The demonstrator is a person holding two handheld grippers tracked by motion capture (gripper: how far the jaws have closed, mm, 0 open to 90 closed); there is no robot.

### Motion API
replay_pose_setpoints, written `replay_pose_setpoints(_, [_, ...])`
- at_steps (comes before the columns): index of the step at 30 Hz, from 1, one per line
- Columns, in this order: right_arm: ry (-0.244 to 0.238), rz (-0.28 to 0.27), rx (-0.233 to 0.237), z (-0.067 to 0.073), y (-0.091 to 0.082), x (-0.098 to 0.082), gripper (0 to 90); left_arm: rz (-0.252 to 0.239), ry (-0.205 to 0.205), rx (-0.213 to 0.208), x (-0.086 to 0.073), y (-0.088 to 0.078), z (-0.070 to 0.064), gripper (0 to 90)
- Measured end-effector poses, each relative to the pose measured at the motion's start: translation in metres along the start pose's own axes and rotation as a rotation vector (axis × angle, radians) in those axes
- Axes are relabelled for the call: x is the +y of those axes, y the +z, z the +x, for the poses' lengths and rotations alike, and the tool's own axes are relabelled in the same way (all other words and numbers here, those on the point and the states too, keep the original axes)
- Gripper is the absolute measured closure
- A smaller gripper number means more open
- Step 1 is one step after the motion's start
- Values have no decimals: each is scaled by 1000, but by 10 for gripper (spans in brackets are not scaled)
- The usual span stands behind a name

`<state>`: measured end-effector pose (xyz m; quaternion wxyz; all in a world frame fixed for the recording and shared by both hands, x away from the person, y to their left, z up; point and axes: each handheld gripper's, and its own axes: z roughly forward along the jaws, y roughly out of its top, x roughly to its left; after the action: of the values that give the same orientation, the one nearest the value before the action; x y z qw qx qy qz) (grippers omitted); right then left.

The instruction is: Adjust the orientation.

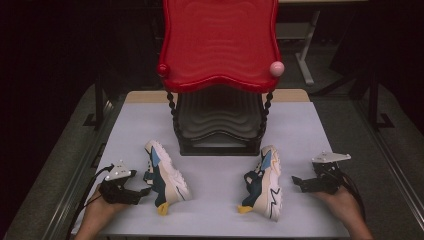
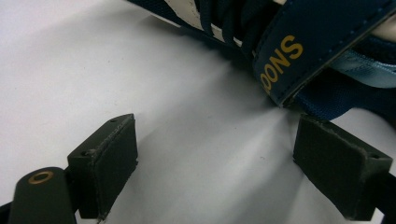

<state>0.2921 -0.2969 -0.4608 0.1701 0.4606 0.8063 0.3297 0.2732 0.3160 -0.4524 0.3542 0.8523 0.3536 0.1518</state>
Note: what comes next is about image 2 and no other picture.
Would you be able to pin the navy and white sneaker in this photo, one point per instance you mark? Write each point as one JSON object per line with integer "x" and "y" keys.
{"x": 280, "y": 34}

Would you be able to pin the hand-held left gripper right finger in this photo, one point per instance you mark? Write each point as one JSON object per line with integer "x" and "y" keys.
{"x": 336, "y": 165}

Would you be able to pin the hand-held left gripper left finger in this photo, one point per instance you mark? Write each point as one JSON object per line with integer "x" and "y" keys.
{"x": 106, "y": 161}

